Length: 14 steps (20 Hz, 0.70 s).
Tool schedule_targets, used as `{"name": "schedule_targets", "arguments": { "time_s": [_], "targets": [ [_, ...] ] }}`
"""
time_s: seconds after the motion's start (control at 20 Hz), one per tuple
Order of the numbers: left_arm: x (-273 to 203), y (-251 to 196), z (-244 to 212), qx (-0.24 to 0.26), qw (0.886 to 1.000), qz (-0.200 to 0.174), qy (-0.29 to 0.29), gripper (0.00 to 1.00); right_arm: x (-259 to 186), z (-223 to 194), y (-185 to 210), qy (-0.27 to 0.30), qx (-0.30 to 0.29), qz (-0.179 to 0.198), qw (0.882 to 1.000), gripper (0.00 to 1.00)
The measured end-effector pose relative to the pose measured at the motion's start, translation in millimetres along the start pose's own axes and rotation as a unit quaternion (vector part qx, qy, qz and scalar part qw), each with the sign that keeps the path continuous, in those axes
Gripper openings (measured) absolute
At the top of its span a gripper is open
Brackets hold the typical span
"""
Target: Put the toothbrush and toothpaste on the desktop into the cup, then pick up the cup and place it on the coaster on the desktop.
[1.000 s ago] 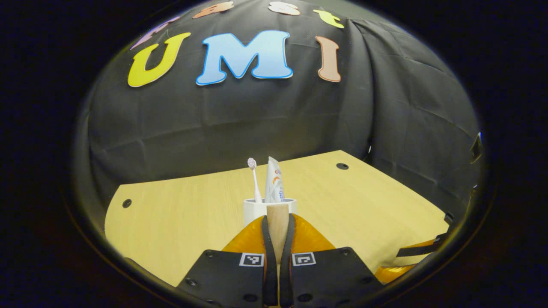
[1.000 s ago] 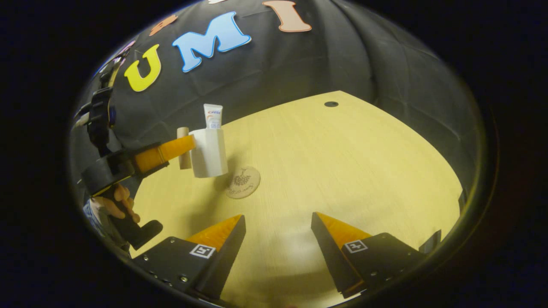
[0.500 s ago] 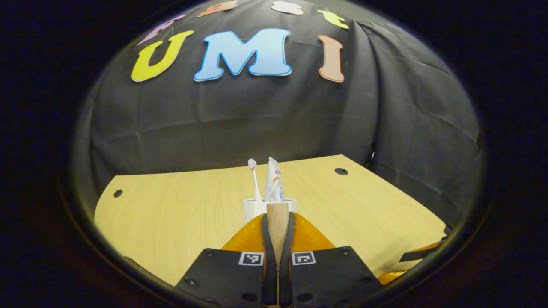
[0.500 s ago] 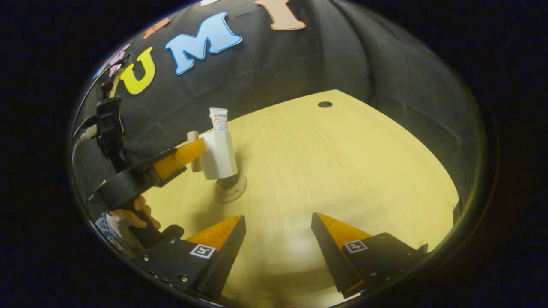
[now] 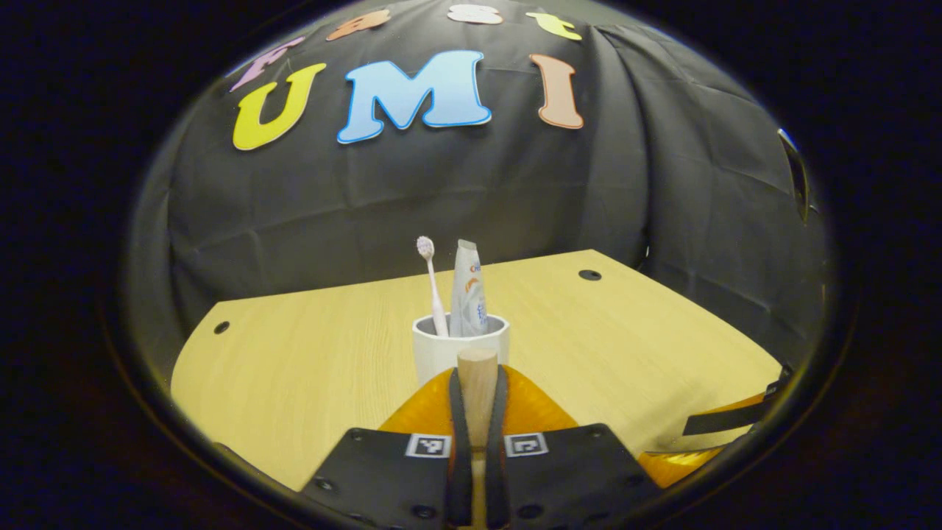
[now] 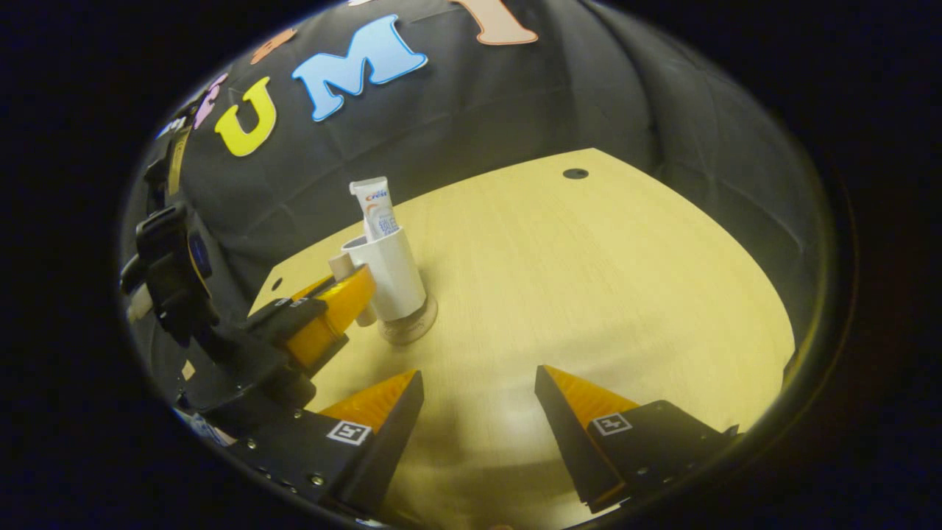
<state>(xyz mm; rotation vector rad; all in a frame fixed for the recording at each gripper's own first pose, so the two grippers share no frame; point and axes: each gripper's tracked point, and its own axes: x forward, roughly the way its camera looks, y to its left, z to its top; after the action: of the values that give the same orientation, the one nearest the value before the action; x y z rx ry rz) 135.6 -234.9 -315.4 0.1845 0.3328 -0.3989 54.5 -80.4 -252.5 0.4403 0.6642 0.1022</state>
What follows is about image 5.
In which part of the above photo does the black backdrop cloth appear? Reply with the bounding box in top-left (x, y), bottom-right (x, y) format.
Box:
top-left (129, 0), bottom-right (832, 369)

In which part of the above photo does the white cup with wooden handle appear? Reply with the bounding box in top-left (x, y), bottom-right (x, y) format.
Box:
top-left (412, 313), bottom-right (511, 530)

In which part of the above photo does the white toothbrush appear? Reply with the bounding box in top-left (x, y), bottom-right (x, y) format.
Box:
top-left (417, 236), bottom-right (450, 338)

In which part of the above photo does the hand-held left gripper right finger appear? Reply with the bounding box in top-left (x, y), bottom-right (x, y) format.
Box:
top-left (485, 364), bottom-right (663, 530)

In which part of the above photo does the white toothpaste tube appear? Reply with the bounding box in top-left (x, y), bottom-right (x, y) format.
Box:
top-left (449, 239), bottom-right (490, 338)

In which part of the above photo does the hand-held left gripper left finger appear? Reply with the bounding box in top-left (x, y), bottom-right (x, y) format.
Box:
top-left (302, 366), bottom-right (472, 530)

